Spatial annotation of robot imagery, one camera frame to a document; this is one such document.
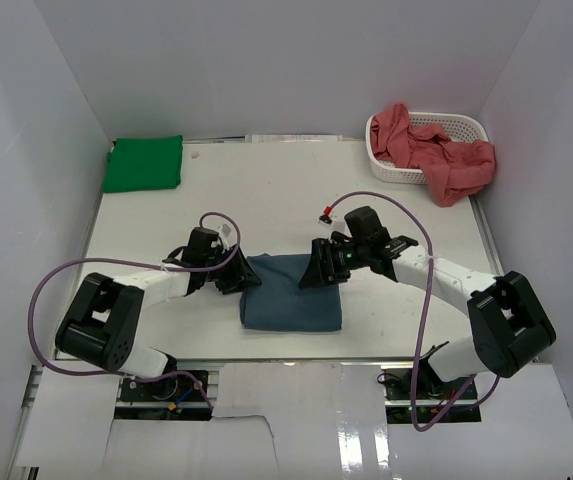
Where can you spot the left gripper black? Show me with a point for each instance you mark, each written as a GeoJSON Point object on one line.
{"type": "Point", "coordinates": [241, 276]}

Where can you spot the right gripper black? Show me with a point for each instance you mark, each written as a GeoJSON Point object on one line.
{"type": "Point", "coordinates": [318, 273]}

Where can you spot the blue t shirt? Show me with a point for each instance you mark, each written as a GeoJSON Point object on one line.
{"type": "Point", "coordinates": [279, 305]}

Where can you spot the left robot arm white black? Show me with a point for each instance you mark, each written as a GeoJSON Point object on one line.
{"type": "Point", "coordinates": [101, 323]}

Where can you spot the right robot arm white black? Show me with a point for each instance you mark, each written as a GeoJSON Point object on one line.
{"type": "Point", "coordinates": [509, 327]}

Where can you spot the folded green t shirt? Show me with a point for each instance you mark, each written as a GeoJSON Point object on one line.
{"type": "Point", "coordinates": [143, 164]}

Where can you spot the red t shirt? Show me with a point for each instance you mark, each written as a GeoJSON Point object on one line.
{"type": "Point", "coordinates": [453, 170]}

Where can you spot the white perforated plastic basket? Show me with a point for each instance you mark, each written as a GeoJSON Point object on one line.
{"type": "Point", "coordinates": [460, 128]}

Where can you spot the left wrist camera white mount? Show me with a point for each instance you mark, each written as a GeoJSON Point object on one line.
{"type": "Point", "coordinates": [224, 233]}

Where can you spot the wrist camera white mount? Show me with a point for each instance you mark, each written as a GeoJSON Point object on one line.
{"type": "Point", "coordinates": [331, 222]}
{"type": "Point", "coordinates": [224, 233]}

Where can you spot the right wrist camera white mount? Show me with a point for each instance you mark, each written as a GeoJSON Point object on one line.
{"type": "Point", "coordinates": [331, 222]}

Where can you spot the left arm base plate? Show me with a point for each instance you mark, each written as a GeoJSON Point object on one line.
{"type": "Point", "coordinates": [175, 399]}

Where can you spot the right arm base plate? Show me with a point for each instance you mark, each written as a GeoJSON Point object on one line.
{"type": "Point", "coordinates": [431, 399]}

